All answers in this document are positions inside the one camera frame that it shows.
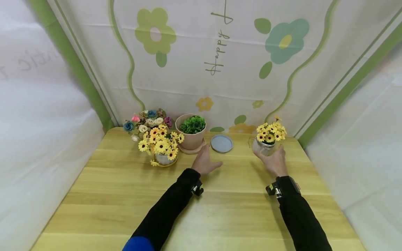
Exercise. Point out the person's right hand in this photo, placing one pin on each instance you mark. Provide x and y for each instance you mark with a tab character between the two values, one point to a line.
275	164

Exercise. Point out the person's left hand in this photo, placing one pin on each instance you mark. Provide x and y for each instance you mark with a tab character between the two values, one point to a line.
203	164

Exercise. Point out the person's right thumb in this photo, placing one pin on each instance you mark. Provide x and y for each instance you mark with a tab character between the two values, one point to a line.
260	156

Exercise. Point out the person's left fingers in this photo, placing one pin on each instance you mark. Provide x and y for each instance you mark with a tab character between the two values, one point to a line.
205	150

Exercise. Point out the person's left thumb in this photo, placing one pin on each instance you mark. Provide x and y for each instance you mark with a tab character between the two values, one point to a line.
216	164

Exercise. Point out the person's right fingers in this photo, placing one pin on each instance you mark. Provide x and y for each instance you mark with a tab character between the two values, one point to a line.
280	151

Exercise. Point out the small clear flower pot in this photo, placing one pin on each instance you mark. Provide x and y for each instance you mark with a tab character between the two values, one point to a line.
263	147

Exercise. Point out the person's right forearm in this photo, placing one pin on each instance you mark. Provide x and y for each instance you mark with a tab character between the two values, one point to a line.
300	219

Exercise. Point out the person's left forearm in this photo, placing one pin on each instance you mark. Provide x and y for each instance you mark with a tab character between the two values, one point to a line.
169	212

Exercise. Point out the pink round saucer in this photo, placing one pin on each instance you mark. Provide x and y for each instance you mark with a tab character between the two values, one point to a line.
191	151

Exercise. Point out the blue-grey round saucer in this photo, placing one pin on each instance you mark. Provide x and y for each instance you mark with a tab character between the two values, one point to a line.
221	143

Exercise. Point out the pink flower pot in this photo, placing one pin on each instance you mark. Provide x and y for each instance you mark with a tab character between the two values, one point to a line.
190	138

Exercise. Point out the small yellow sunflower bunch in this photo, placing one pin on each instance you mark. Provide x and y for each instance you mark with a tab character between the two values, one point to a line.
270	131

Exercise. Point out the green artificial plant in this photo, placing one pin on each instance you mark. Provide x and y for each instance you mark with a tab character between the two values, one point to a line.
192	124

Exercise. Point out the wooden round saucer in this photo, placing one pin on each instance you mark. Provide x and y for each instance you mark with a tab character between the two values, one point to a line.
171	164

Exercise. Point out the white flower pot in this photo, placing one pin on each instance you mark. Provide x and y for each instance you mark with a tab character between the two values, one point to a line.
164	159

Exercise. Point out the large yellow sunflower bunch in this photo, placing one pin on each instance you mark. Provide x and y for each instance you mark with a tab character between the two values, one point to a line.
160	143

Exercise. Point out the mixed colour rose bouquet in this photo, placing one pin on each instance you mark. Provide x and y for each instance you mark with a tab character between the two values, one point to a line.
147	120

